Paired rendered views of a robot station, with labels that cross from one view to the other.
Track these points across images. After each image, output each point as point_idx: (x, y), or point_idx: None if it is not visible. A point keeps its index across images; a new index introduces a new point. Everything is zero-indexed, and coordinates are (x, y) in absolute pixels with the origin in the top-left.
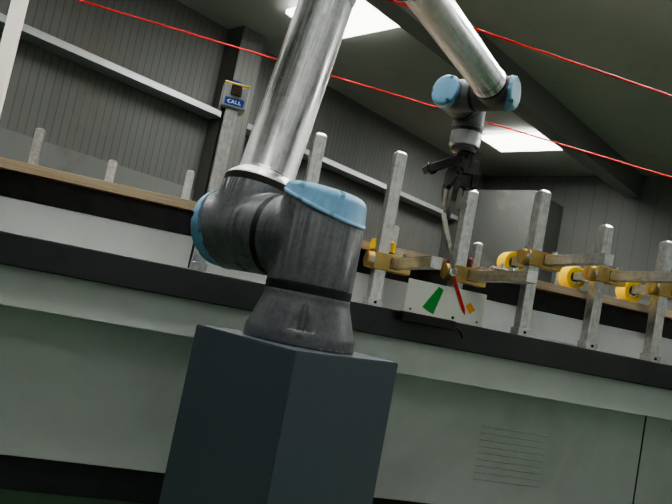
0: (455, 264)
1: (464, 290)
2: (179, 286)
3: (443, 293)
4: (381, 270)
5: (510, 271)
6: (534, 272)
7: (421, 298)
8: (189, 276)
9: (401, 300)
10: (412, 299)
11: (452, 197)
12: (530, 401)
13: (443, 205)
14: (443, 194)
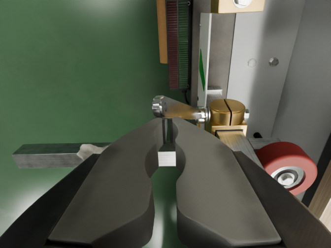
0: (211, 127)
1: (203, 128)
2: None
3: (203, 89)
4: None
5: (61, 152)
6: (16, 163)
7: (202, 46)
8: None
9: (330, 58)
10: (203, 28)
11: (83, 164)
12: None
13: (195, 135)
14: (247, 190)
